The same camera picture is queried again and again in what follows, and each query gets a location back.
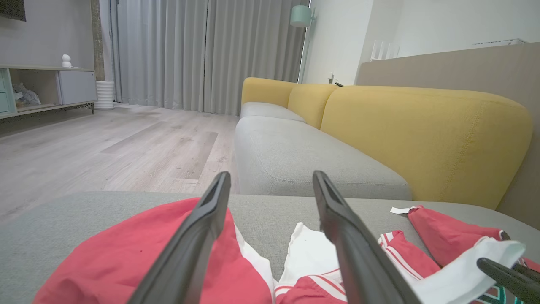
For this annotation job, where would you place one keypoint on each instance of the grey and wood TV cabinet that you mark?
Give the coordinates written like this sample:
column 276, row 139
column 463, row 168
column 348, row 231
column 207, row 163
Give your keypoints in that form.
column 76, row 86

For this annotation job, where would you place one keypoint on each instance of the red white-trimmed basketball shorts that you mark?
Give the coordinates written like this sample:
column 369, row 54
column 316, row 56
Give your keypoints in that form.
column 105, row 261

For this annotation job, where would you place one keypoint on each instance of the pale green floor lamp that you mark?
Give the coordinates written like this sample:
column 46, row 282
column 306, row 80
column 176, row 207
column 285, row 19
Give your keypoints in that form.
column 300, row 16

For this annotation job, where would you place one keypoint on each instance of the small white figurine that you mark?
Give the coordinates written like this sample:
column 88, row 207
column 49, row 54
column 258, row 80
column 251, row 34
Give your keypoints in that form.
column 66, row 61

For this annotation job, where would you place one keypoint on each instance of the yellow sofa backrest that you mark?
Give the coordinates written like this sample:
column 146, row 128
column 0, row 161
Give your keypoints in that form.
column 263, row 90
column 422, row 139
column 310, row 103

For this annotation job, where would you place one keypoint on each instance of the grey plush toy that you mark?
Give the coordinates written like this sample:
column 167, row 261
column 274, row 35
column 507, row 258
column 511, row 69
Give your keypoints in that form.
column 26, row 96

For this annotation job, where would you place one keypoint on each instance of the grey pleated curtain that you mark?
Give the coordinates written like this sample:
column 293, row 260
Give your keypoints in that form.
column 202, row 55

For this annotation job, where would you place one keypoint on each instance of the white router with antennas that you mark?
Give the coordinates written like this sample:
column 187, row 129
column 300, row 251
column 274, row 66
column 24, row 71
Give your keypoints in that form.
column 384, row 51

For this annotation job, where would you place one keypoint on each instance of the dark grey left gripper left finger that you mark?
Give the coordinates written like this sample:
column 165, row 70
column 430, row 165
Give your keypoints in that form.
column 190, row 253

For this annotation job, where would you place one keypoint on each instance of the dark wall television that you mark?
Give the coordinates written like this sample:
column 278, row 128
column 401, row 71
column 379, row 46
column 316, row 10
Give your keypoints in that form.
column 12, row 8

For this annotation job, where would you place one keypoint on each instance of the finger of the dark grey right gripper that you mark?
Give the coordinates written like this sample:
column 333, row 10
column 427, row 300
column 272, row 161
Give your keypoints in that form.
column 529, row 272
column 514, row 283

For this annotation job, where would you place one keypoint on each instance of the white ribbed cylinder appliance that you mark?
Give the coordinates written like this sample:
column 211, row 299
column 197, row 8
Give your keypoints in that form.
column 104, row 95

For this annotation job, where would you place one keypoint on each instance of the small white wall plug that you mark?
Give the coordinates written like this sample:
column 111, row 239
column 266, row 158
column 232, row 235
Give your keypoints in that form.
column 333, row 78

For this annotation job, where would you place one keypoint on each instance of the flat white device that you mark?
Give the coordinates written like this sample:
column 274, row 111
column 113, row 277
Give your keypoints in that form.
column 500, row 42

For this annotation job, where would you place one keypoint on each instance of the red basketball jersey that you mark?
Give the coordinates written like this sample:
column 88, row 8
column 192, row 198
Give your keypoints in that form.
column 443, row 240

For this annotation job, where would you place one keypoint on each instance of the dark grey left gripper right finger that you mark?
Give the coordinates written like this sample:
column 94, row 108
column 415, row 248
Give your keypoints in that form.
column 358, row 261

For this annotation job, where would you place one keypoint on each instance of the grey sofa seat cushion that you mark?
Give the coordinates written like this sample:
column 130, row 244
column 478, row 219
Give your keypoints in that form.
column 295, row 156
column 265, row 110
column 270, row 219

